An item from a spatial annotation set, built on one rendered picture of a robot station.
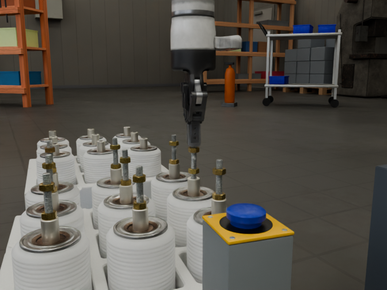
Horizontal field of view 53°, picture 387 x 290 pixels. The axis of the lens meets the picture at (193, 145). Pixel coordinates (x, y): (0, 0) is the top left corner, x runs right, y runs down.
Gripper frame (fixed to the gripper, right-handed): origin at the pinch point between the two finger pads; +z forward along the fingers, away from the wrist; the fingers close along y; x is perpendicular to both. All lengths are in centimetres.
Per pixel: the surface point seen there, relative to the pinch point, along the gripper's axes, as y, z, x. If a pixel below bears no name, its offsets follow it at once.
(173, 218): 2.5, 14.1, -4.0
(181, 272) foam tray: 14.0, 17.9, -4.1
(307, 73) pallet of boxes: -714, -4, 357
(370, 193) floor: -67, 36, 80
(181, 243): 3.7, 18.2, -2.8
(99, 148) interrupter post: -39.5, 9.5, -19.3
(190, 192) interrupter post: 0.7, 10.2, -0.7
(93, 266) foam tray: 10.2, 17.9, -16.8
